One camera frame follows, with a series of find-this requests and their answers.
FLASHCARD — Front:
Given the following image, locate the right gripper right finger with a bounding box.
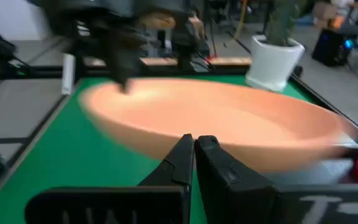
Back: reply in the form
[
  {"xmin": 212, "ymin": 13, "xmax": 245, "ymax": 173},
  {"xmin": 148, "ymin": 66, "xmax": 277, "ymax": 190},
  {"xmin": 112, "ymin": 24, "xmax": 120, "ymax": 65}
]
[{"xmin": 193, "ymin": 135, "xmax": 358, "ymax": 224}]

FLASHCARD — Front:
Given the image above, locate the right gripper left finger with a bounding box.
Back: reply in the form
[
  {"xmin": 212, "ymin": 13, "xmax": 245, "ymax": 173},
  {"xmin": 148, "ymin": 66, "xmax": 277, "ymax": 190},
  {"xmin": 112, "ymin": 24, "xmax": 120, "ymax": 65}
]
[{"xmin": 25, "ymin": 133, "xmax": 196, "ymax": 224}]

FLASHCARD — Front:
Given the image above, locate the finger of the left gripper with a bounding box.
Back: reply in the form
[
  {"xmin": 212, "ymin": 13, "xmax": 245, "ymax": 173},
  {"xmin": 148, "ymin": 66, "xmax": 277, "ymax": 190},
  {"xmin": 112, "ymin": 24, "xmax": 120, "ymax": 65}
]
[{"xmin": 103, "ymin": 27, "xmax": 150, "ymax": 95}]

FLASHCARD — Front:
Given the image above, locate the orange plate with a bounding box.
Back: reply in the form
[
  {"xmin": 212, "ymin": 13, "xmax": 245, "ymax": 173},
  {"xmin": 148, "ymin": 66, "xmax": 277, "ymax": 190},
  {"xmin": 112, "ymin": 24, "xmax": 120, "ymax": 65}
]
[{"xmin": 78, "ymin": 77, "xmax": 358, "ymax": 174}]

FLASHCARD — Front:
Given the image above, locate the green table mat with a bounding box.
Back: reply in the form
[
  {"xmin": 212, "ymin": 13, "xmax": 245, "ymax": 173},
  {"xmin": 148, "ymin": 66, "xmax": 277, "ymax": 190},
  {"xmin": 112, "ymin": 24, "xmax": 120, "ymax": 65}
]
[{"xmin": 0, "ymin": 73, "xmax": 358, "ymax": 224}]

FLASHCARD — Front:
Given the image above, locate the wooden board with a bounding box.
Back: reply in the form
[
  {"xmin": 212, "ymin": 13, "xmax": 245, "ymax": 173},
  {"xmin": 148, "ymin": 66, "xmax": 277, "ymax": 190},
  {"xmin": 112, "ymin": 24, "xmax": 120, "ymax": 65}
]
[{"xmin": 139, "ymin": 56, "xmax": 253, "ymax": 68}]

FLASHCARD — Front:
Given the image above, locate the white plant pot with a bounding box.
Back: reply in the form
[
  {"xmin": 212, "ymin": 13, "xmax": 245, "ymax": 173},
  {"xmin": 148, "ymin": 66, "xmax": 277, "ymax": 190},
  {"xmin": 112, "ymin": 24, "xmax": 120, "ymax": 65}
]
[{"xmin": 244, "ymin": 34, "xmax": 306, "ymax": 93}]

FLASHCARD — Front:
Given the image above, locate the green cactus plant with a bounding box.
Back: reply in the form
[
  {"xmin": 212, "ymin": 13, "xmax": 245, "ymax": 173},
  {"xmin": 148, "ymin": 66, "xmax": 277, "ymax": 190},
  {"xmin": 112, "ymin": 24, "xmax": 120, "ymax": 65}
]
[{"xmin": 265, "ymin": 0, "xmax": 307, "ymax": 47}]

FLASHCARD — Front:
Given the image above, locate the black computer case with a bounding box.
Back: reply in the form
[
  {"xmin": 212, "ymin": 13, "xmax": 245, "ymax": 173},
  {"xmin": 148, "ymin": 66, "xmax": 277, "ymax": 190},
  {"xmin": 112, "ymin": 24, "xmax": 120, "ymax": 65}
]
[{"xmin": 310, "ymin": 27, "xmax": 352, "ymax": 68}]

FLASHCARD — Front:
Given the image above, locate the cardboard box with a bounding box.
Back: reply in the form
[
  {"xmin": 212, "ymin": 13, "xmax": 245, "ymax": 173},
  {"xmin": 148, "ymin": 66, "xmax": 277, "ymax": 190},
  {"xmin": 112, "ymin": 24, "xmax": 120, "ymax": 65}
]
[{"xmin": 311, "ymin": 1, "xmax": 340, "ymax": 29}]

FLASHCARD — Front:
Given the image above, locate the white post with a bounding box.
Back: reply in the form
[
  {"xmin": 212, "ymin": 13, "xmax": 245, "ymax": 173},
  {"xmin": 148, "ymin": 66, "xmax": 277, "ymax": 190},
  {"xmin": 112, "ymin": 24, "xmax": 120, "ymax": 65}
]
[{"xmin": 60, "ymin": 53, "xmax": 76, "ymax": 96}]

